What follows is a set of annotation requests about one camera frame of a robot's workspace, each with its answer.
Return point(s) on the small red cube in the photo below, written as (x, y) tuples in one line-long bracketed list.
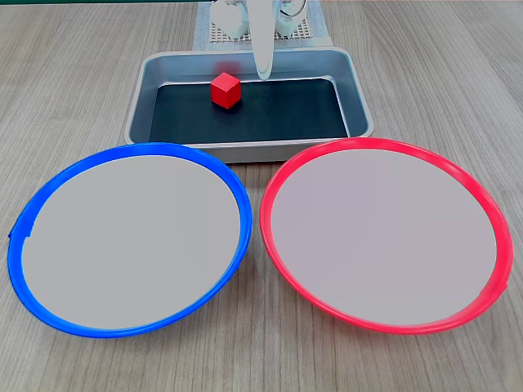
[(224, 90)]

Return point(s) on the black tray mat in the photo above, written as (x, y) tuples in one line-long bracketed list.
[(278, 114)]

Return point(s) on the steel tray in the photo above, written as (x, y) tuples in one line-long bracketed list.
[(249, 151)]

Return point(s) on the red-rimmed white plate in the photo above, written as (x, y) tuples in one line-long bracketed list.
[(384, 237)]

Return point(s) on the blue-rimmed white plate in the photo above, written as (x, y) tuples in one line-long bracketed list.
[(130, 241)]

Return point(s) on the pale perforated base plate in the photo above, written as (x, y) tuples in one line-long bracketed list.
[(304, 32)]

